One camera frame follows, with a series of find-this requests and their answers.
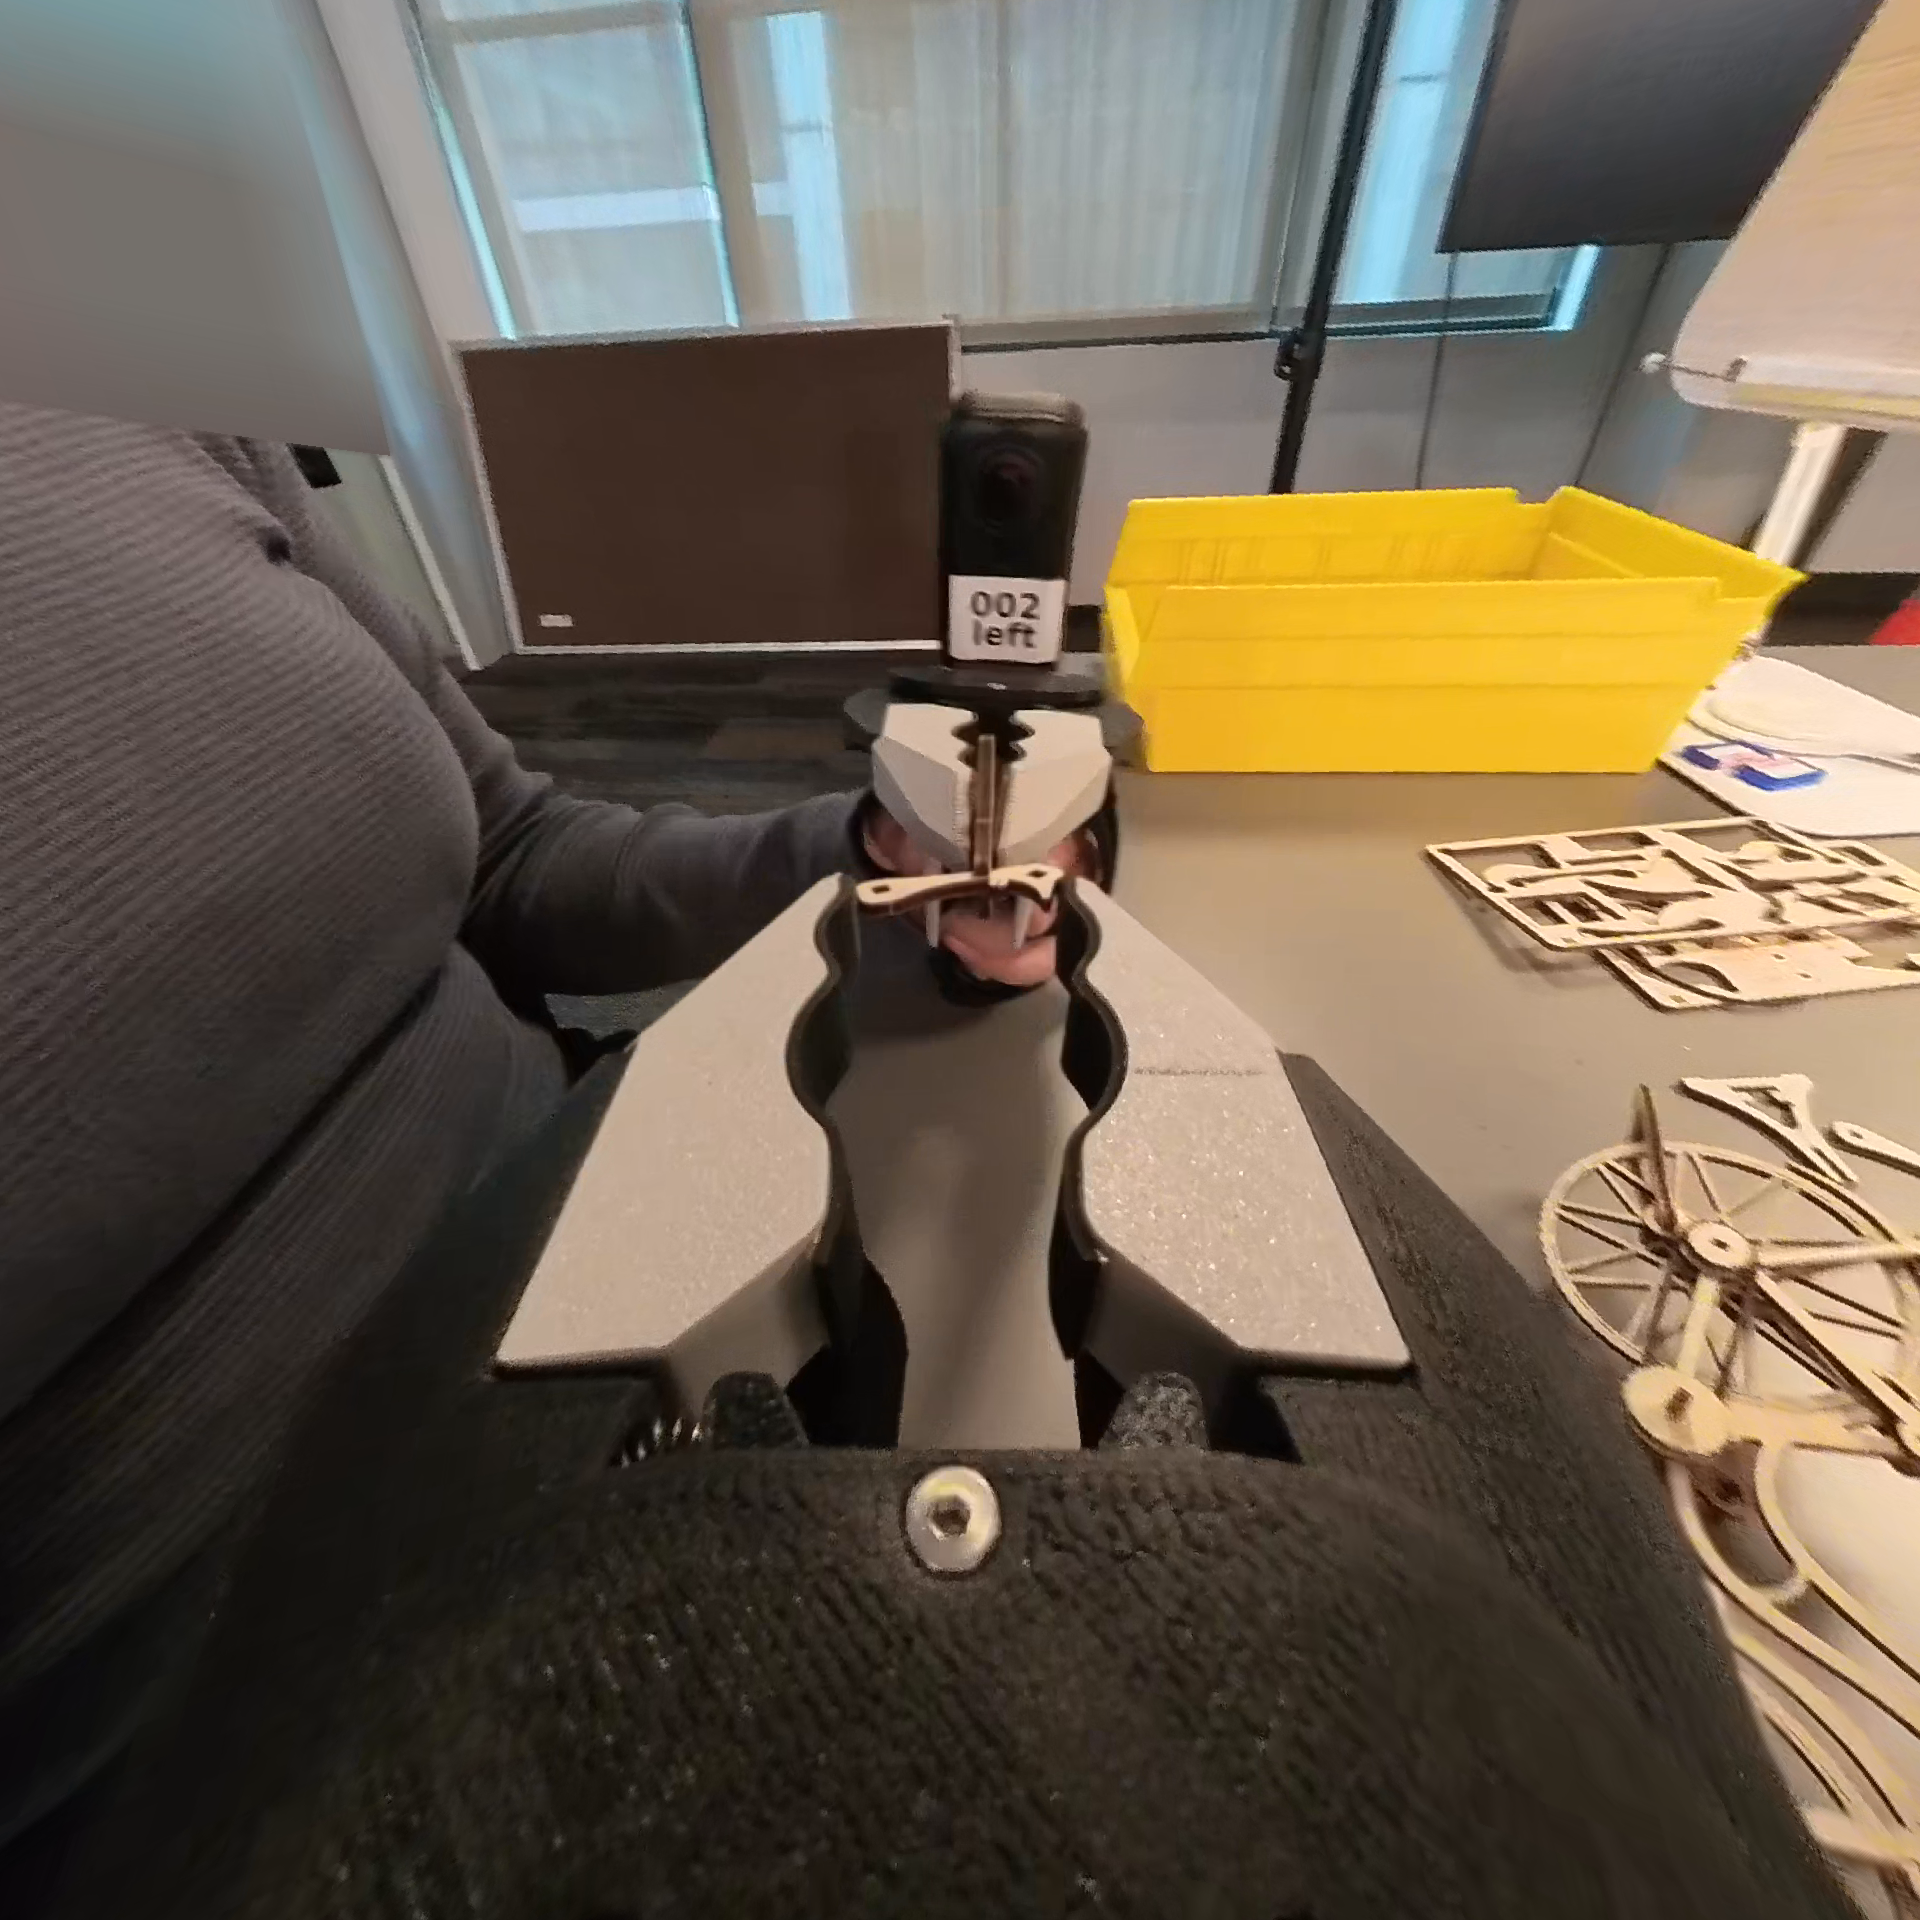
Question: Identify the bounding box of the person's torso grey sweater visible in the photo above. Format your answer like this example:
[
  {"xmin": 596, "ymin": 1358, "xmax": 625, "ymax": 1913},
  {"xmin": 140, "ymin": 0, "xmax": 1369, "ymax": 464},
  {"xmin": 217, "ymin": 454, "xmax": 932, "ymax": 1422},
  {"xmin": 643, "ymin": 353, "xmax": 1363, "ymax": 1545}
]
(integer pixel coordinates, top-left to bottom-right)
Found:
[{"xmin": 0, "ymin": 403, "xmax": 571, "ymax": 1729}]

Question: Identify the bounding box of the black light stand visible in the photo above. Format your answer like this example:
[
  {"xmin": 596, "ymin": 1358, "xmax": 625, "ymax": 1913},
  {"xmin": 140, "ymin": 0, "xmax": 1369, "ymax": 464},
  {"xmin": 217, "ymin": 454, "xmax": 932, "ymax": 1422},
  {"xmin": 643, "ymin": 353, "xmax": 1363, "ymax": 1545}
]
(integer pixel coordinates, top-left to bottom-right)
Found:
[{"xmin": 1270, "ymin": 0, "xmax": 1403, "ymax": 496}]

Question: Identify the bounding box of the person's left hand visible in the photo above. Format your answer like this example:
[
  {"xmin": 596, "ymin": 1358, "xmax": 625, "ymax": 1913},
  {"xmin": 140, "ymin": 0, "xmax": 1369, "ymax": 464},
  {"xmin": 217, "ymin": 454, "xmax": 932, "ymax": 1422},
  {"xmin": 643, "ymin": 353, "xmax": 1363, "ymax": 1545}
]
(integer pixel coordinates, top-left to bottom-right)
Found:
[{"xmin": 862, "ymin": 795, "xmax": 1119, "ymax": 1008}]

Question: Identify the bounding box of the triangular wooden part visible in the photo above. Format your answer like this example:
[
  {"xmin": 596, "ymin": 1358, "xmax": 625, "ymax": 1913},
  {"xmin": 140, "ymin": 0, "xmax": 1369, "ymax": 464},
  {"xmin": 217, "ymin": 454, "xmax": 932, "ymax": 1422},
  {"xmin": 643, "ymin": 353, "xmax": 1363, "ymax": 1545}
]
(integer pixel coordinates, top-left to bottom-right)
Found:
[{"xmin": 1680, "ymin": 1073, "xmax": 1863, "ymax": 1187}]

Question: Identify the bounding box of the yellow plastic bin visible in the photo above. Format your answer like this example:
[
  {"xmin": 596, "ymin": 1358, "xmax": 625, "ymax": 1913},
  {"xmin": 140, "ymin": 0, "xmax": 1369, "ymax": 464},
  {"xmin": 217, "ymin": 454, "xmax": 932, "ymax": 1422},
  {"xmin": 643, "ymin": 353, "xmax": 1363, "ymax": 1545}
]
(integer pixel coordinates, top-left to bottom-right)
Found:
[{"xmin": 1102, "ymin": 482, "xmax": 1808, "ymax": 777}]

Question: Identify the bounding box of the large window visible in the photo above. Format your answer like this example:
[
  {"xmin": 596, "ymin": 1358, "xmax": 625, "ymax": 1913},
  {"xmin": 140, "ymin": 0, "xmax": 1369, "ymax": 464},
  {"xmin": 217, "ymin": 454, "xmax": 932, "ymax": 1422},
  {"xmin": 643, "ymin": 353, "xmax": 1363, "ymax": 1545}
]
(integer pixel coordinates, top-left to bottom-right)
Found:
[{"xmin": 411, "ymin": 0, "xmax": 1592, "ymax": 336}]

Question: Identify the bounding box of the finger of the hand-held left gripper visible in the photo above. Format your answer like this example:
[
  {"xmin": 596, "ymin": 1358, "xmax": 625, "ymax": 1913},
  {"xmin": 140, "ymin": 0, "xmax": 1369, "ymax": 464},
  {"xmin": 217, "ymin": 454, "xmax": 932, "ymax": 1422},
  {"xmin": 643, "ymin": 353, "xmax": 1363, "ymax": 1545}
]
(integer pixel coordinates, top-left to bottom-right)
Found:
[
  {"xmin": 870, "ymin": 705, "xmax": 976, "ymax": 950},
  {"xmin": 997, "ymin": 709, "xmax": 1115, "ymax": 950}
]

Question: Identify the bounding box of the wooden parts sheet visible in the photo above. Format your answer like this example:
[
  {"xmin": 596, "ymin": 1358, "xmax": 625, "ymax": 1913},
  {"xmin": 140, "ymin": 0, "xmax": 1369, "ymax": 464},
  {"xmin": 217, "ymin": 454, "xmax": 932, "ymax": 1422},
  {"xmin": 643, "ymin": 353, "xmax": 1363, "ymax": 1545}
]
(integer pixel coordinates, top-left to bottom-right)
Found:
[
  {"xmin": 1424, "ymin": 816, "xmax": 1920, "ymax": 958},
  {"xmin": 1598, "ymin": 922, "xmax": 1920, "ymax": 1011}
]

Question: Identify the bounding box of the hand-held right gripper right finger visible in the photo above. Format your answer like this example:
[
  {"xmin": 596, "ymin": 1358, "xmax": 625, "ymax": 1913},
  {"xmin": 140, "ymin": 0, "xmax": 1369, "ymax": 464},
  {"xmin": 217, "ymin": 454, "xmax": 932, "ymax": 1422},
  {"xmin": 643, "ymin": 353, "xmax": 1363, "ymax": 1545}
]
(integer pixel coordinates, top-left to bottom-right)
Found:
[{"xmin": 1048, "ymin": 877, "xmax": 1417, "ymax": 1382}]

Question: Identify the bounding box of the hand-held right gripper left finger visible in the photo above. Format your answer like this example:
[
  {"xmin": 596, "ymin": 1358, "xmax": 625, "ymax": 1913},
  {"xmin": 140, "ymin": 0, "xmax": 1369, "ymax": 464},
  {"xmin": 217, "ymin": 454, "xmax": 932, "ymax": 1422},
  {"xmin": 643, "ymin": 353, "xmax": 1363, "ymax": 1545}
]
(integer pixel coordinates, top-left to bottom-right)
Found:
[{"xmin": 495, "ymin": 874, "xmax": 867, "ymax": 1385}]

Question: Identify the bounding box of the large dark display screen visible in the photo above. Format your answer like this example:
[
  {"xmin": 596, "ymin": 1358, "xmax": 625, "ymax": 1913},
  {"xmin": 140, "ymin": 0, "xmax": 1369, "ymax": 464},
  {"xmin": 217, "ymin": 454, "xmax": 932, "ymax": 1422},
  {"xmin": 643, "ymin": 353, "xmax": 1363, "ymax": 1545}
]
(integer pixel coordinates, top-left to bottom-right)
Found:
[{"xmin": 1437, "ymin": 0, "xmax": 1887, "ymax": 254}]

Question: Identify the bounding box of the person's left forearm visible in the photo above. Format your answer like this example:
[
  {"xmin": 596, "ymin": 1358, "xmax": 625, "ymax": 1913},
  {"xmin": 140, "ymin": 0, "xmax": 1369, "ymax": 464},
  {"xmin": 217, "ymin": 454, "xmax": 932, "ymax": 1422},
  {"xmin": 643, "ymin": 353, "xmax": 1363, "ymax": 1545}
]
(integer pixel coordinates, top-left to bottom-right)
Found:
[{"xmin": 449, "ymin": 749, "xmax": 894, "ymax": 1038}]

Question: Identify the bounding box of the wooden bicycle model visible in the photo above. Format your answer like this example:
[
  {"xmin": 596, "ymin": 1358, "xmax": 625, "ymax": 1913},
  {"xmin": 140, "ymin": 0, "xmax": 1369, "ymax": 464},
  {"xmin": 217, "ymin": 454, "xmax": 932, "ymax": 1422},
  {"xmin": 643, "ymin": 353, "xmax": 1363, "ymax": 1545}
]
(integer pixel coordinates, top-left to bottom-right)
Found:
[{"xmin": 1543, "ymin": 1088, "xmax": 1920, "ymax": 1877}]

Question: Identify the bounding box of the wooden book stand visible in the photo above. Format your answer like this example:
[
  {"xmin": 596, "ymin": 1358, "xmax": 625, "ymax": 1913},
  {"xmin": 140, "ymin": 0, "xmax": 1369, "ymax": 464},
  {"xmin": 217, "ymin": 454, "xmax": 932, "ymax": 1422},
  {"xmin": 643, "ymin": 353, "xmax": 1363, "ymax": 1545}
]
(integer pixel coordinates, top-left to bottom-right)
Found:
[{"xmin": 1640, "ymin": 0, "xmax": 1920, "ymax": 840}]

